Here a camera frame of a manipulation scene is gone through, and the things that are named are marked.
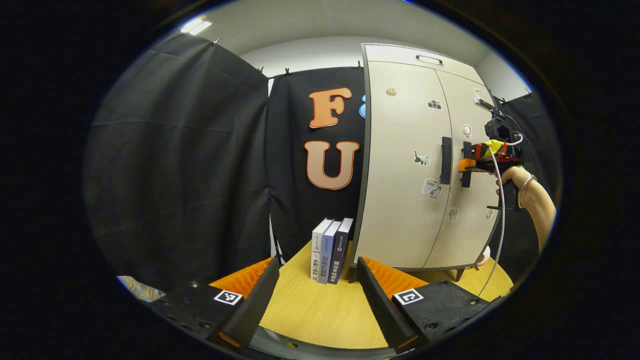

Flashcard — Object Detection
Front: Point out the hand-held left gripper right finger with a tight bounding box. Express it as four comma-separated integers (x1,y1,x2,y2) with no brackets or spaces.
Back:
355,256,496,355

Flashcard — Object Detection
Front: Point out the dark navy book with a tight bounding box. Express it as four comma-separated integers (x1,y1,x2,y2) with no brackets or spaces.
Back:
327,217,355,285

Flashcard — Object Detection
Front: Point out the grey-blue book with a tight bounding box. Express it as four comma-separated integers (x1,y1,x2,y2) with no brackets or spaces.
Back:
317,220,344,285

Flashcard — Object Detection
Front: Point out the cream double-door shoe cabinet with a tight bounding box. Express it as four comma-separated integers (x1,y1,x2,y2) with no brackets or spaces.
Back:
350,43,506,282

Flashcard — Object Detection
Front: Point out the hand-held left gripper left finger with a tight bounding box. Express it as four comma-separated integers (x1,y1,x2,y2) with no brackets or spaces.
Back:
145,257,281,354

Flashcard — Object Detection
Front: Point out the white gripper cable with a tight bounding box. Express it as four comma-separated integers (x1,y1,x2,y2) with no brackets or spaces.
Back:
477,132,525,299

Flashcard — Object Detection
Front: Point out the cream cabinet door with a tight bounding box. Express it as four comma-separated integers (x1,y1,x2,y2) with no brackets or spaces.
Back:
353,60,454,269
424,69,504,269

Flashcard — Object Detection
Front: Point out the white book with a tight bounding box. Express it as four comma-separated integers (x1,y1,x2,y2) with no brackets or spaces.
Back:
310,218,335,282

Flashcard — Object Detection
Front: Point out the thin silver bracelet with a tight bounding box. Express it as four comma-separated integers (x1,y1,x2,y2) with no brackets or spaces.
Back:
517,174,538,209

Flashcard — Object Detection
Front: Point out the long ceiling light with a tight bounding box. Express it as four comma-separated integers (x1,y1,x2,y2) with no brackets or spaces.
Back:
180,17,214,36

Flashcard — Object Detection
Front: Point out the cream cabinet drawer front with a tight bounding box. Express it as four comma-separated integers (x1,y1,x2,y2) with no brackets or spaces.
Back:
363,43,485,85

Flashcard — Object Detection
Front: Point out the black backdrop cloth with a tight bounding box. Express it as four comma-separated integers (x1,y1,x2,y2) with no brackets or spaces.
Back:
82,32,562,292

